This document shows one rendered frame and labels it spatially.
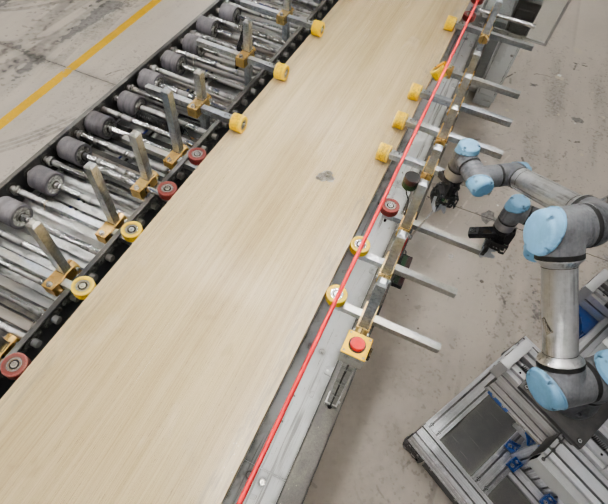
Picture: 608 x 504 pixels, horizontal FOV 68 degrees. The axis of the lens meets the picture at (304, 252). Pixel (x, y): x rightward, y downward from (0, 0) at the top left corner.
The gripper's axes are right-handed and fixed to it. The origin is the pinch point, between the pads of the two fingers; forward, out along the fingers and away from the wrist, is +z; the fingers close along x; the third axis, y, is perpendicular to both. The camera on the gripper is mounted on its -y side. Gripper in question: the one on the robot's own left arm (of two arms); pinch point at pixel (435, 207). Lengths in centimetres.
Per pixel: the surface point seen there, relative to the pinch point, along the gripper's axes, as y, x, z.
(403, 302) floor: -13, 14, 101
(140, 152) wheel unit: -10, -119, -2
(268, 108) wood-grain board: -62, -74, 11
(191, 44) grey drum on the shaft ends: -117, -125, 18
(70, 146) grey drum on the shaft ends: -26, -159, 16
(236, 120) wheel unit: -42, -86, 4
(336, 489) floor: 90, -22, 101
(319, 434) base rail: 82, -38, 31
